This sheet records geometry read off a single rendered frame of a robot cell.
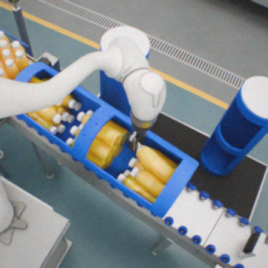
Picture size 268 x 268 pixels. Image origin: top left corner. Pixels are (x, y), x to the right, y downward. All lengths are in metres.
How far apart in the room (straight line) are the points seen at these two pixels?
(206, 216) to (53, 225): 0.70
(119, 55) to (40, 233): 0.77
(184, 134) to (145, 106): 1.66
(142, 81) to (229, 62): 2.50
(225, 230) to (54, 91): 1.08
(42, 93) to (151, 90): 0.31
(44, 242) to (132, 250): 1.16
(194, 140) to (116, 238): 0.96
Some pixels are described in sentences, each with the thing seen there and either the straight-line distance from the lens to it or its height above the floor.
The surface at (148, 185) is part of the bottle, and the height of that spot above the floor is 1.14.
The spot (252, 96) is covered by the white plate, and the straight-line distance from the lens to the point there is 1.82.
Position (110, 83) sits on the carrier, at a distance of 1.96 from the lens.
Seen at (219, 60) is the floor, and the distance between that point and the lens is 3.36.
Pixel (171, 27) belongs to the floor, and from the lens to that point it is 3.51.
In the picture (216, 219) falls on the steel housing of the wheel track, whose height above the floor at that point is 0.93.
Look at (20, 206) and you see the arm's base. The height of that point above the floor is 1.09.
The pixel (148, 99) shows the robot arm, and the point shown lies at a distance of 0.93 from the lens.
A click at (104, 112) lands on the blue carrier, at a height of 1.22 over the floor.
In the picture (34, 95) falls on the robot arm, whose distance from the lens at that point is 0.77.
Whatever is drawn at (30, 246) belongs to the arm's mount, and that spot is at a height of 1.08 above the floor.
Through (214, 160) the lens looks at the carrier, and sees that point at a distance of 2.56.
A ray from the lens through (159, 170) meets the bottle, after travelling 1.30.
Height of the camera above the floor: 2.40
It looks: 62 degrees down
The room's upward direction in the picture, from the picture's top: 10 degrees clockwise
